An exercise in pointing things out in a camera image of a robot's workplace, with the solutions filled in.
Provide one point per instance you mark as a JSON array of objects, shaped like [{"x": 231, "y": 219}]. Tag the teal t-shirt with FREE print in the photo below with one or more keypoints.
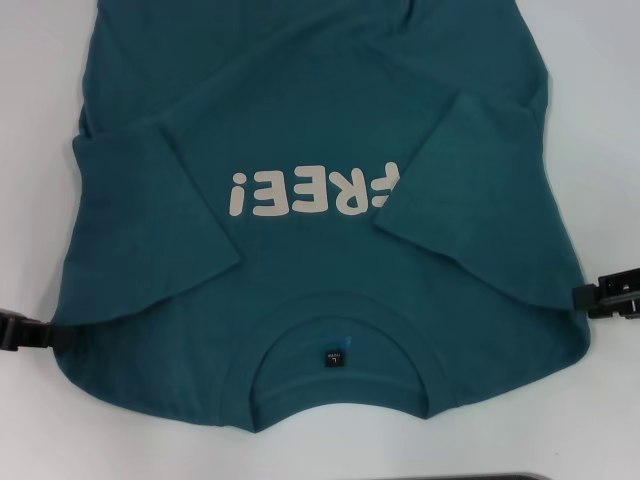
[{"x": 300, "y": 100}]

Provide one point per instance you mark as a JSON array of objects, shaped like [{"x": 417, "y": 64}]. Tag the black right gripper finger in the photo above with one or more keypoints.
[{"x": 610, "y": 297}]

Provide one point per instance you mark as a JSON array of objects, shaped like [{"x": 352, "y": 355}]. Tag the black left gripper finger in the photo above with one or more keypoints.
[{"x": 30, "y": 332}]

